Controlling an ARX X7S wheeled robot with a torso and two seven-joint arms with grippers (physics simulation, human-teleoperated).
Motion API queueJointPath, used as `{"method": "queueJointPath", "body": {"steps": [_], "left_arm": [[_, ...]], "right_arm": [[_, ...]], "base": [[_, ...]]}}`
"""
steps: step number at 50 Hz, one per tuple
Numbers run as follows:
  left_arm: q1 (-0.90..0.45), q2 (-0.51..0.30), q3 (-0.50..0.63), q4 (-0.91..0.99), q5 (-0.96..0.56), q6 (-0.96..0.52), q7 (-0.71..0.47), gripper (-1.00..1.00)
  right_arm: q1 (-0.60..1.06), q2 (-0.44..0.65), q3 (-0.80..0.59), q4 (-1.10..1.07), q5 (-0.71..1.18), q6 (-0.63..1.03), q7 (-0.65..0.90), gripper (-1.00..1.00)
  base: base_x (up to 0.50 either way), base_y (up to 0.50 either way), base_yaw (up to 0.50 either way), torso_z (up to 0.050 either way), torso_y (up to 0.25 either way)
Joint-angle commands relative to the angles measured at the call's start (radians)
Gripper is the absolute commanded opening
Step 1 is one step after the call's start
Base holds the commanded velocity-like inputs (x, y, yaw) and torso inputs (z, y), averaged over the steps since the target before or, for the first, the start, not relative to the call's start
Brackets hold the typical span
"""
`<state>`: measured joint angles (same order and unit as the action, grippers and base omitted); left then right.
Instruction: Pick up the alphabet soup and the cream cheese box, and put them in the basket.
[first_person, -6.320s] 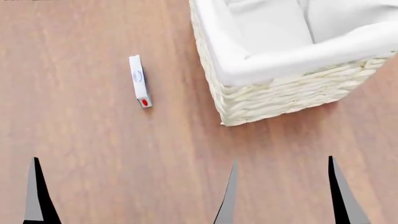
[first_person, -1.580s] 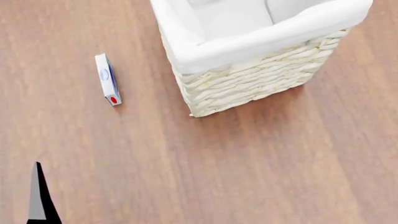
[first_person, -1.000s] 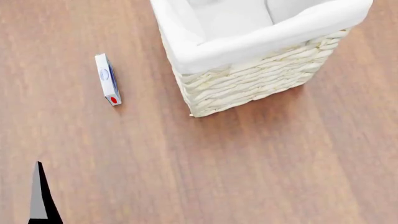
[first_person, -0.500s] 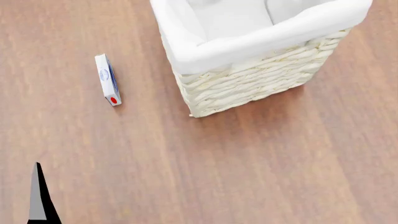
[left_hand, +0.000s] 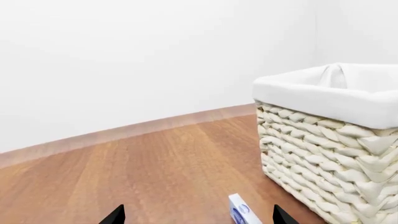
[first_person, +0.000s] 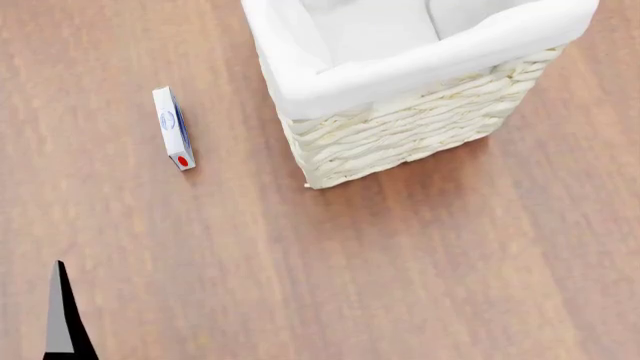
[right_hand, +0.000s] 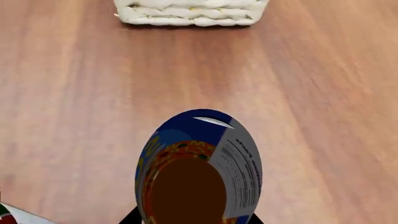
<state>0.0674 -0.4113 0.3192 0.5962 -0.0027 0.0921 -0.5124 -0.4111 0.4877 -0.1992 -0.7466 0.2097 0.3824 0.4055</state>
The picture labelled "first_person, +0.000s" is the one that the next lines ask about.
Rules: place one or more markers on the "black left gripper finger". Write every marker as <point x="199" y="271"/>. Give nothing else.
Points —
<point x="70" y="337"/>

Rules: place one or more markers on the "white cream cheese box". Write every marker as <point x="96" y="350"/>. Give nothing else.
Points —
<point x="171" y="125"/>

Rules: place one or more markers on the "white woven basket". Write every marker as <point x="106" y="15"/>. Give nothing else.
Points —
<point x="400" y="131"/>

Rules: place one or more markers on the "white fabric basket liner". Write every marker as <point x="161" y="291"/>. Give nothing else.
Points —
<point x="380" y="48"/>

